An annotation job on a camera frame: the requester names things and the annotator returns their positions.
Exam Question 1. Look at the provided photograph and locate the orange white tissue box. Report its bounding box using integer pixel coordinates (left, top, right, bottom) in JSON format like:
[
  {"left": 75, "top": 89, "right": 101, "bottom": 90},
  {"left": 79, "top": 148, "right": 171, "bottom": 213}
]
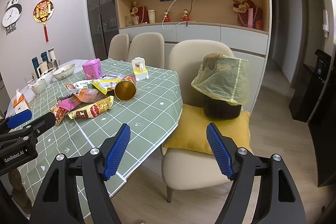
[{"left": 13, "top": 89, "right": 30, "bottom": 114}]

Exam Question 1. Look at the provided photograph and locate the red figurine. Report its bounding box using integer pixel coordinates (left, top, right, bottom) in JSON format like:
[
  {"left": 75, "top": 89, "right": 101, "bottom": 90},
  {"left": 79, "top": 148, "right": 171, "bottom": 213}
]
[
  {"left": 162, "top": 10, "right": 171, "bottom": 22},
  {"left": 181, "top": 9, "right": 190, "bottom": 22}
]

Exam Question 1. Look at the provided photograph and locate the beige far dining chair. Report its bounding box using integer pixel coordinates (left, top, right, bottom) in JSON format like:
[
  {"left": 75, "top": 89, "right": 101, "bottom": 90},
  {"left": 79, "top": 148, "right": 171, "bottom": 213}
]
[{"left": 108, "top": 34, "right": 129, "bottom": 61}]

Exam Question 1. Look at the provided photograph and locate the large white bowl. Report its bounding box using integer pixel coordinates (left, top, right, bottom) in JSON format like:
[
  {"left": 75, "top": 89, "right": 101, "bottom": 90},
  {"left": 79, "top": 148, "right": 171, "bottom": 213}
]
[{"left": 52, "top": 63, "right": 75, "bottom": 81}]

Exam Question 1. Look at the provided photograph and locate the orange pink plastic bag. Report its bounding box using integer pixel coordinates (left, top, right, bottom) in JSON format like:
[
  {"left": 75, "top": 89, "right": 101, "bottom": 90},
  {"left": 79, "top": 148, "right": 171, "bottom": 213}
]
[{"left": 66, "top": 84, "right": 104, "bottom": 103}]

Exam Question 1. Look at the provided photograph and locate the black charging cable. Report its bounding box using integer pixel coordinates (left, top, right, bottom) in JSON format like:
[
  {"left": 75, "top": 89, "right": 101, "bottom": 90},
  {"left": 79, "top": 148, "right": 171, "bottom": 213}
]
[{"left": 185, "top": 0, "right": 194, "bottom": 27}]

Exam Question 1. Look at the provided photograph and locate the white thermos bottle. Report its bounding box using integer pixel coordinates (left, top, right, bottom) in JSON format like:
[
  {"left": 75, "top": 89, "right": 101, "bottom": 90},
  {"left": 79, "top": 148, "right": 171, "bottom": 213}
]
[{"left": 48, "top": 48, "right": 57, "bottom": 61}]

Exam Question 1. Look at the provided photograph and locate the red gold snack packet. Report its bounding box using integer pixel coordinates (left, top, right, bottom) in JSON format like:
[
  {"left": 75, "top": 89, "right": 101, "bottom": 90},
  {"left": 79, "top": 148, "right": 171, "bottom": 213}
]
[{"left": 50, "top": 105, "right": 68, "bottom": 126}]

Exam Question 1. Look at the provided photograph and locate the white green snack bag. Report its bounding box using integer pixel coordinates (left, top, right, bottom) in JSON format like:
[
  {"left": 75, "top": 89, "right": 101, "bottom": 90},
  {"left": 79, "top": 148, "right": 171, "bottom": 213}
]
[{"left": 72, "top": 80, "right": 92, "bottom": 89}]

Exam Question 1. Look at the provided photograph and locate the red chinese wall ornament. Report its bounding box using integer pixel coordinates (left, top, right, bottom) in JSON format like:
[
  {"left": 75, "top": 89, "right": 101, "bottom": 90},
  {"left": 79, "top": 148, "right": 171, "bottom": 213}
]
[{"left": 33, "top": 0, "right": 54, "bottom": 43}]

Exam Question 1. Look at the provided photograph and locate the steel mug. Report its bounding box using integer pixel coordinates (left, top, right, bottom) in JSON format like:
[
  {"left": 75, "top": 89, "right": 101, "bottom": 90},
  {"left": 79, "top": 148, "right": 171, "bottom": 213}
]
[{"left": 47, "top": 60, "right": 60, "bottom": 69}]

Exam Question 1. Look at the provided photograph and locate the beige dining chair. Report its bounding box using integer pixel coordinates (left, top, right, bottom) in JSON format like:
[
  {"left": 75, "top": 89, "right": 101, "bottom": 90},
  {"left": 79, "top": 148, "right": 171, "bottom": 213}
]
[
  {"left": 127, "top": 32, "right": 165, "bottom": 68},
  {"left": 108, "top": 34, "right": 129, "bottom": 61},
  {"left": 161, "top": 39, "right": 234, "bottom": 202}
]

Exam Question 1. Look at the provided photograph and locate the right red figurine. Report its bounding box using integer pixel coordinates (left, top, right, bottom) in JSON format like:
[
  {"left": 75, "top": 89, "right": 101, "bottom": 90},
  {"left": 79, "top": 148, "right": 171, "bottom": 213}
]
[{"left": 181, "top": 9, "right": 190, "bottom": 22}]

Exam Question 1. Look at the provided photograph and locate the dark red gift bag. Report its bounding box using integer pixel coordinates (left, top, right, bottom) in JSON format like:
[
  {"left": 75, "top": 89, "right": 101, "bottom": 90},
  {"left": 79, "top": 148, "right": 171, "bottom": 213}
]
[{"left": 130, "top": 2, "right": 149, "bottom": 25}]

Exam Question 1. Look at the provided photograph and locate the green checked tablecloth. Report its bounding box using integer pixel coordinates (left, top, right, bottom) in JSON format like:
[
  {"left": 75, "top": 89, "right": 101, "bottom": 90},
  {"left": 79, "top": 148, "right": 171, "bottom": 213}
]
[{"left": 18, "top": 67, "right": 182, "bottom": 201}]

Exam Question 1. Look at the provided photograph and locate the yellow gold snack bag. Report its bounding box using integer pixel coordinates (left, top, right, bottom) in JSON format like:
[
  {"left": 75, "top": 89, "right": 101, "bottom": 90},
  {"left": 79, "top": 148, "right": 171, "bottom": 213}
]
[{"left": 68, "top": 96, "right": 114, "bottom": 119}]

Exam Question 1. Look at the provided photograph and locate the colourful candy wrapper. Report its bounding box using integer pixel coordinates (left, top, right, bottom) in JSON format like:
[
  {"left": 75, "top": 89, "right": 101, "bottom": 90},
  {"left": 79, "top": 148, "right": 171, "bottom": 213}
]
[{"left": 100, "top": 73, "right": 125, "bottom": 81}]

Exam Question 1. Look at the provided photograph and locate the pink toy box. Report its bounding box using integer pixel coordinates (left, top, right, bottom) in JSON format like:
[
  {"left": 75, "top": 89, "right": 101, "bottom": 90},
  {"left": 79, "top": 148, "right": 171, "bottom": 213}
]
[{"left": 82, "top": 59, "right": 102, "bottom": 80}]

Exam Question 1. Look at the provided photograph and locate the pink snack wrapper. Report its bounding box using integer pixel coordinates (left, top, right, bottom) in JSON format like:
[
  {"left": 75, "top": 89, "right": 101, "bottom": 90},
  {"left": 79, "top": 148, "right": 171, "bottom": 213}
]
[{"left": 58, "top": 96, "right": 81, "bottom": 111}]

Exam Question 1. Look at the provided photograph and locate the red gold paper tube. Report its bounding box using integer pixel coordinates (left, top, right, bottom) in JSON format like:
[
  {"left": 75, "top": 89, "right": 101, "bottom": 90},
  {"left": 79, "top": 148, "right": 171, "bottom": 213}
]
[{"left": 114, "top": 75, "right": 137, "bottom": 101}]

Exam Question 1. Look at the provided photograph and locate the small white bowl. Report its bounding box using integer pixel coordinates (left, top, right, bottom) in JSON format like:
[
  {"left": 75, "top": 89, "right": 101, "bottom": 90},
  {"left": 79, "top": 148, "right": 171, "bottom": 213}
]
[{"left": 37, "top": 68, "right": 56, "bottom": 86}]

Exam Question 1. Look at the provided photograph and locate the black trash bin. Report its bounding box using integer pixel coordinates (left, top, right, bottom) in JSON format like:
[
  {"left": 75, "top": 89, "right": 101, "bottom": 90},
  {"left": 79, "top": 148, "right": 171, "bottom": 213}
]
[{"left": 203, "top": 96, "right": 242, "bottom": 120}]

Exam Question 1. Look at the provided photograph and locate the beige middle dining chair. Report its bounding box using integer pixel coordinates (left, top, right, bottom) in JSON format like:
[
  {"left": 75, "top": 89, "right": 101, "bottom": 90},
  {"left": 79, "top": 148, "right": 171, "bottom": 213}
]
[{"left": 127, "top": 32, "right": 165, "bottom": 68}]

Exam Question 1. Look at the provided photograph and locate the small bowl near tissue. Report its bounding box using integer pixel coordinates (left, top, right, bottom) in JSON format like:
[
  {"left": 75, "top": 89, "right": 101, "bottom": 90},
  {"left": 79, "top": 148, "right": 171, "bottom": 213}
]
[{"left": 29, "top": 79, "right": 46, "bottom": 95}]

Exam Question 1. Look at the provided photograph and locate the black water dispenser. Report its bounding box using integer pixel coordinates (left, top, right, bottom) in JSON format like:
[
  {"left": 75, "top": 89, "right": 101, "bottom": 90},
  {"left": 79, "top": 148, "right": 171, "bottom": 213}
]
[{"left": 289, "top": 49, "right": 331, "bottom": 122}]

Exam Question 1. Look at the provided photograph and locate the yellow seat cushion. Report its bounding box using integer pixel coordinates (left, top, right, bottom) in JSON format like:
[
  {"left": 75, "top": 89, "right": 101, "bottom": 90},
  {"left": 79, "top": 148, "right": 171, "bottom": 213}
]
[{"left": 164, "top": 104, "right": 251, "bottom": 155}]

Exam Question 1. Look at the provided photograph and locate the cream tumbler cup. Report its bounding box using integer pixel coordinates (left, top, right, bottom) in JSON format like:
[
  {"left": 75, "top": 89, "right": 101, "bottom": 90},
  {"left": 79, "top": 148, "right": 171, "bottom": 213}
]
[{"left": 148, "top": 10, "right": 155, "bottom": 23}]

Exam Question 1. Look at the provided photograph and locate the yellow translucent trash bag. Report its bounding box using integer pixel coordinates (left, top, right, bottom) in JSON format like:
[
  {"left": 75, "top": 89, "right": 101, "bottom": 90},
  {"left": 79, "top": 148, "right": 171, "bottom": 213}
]
[{"left": 191, "top": 53, "right": 249, "bottom": 105}]

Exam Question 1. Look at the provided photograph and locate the panda wall clock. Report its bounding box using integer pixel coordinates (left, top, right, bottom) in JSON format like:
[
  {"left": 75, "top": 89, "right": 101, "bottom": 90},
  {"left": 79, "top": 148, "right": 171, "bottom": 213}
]
[{"left": 2, "top": 0, "right": 22, "bottom": 31}]

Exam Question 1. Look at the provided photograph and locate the white yellow toy stand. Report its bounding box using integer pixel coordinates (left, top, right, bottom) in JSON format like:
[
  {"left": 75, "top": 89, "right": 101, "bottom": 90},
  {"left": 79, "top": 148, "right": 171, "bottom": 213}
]
[{"left": 131, "top": 57, "right": 149, "bottom": 82}]

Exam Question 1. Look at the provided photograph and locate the beige near dining chair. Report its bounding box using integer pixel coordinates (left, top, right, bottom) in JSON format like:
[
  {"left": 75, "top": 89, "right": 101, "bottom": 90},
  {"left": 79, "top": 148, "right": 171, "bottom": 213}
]
[{"left": 161, "top": 39, "right": 234, "bottom": 202}]

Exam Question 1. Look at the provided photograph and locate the red flower gift bag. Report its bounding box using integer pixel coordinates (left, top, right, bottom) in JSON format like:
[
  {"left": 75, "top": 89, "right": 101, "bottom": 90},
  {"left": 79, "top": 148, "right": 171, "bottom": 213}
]
[{"left": 232, "top": 0, "right": 263, "bottom": 30}]

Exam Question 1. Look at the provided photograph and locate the left red figurine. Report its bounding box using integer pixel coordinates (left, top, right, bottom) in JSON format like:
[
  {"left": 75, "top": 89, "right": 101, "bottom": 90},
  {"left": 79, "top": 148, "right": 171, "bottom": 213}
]
[{"left": 162, "top": 10, "right": 171, "bottom": 22}]

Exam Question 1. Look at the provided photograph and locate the yellow white snack bag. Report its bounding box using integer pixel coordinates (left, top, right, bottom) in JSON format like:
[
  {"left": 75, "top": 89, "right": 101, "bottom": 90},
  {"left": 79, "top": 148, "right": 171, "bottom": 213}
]
[{"left": 92, "top": 79, "right": 120, "bottom": 95}]

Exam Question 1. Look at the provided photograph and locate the white charging cable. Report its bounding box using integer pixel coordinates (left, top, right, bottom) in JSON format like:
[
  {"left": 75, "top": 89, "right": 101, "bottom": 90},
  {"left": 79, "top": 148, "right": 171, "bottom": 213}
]
[{"left": 162, "top": 0, "right": 189, "bottom": 30}]

